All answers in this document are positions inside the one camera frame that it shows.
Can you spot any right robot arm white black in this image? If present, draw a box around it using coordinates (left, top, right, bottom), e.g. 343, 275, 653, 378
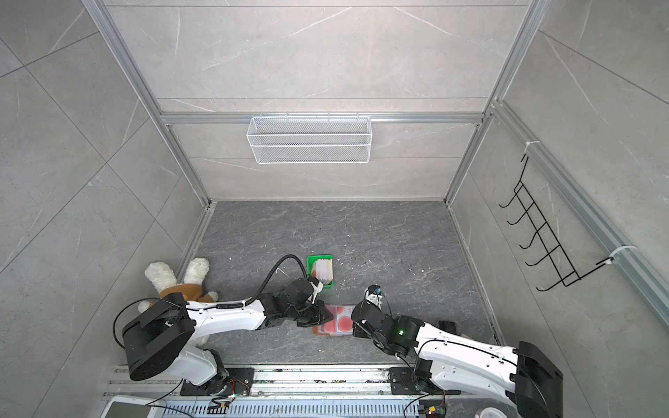
352, 301, 564, 417

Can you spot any white device at bottom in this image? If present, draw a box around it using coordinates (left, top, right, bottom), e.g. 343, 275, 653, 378
100, 395, 160, 418

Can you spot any black wire hook rack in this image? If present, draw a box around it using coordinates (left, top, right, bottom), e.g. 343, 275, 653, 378
498, 154, 614, 293

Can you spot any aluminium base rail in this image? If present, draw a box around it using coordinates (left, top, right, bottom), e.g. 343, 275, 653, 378
102, 364, 518, 417

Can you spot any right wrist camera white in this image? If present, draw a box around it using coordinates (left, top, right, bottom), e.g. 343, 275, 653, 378
364, 285, 383, 309

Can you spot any brown leather card holder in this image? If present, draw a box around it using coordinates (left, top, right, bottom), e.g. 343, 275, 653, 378
312, 304, 357, 339

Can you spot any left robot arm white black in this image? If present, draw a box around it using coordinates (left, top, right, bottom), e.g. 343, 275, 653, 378
121, 278, 334, 386

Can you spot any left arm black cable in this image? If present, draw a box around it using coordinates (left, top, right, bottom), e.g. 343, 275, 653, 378
242, 253, 309, 307

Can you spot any green plastic card tray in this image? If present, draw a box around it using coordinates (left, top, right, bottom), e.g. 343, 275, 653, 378
307, 255, 334, 288

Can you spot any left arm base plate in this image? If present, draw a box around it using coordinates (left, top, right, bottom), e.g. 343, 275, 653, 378
179, 367, 255, 397

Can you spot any white brown plush toy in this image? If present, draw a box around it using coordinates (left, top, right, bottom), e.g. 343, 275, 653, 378
138, 257, 220, 347

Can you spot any white wire mesh basket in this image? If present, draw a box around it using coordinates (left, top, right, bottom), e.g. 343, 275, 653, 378
247, 116, 373, 165

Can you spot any small dark object by wall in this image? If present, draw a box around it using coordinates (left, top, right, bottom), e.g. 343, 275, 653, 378
438, 320, 458, 335

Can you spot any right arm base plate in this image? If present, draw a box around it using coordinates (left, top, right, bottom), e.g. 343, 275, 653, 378
388, 367, 463, 396

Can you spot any stack of credit cards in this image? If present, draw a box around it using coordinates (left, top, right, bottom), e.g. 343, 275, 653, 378
311, 259, 334, 287

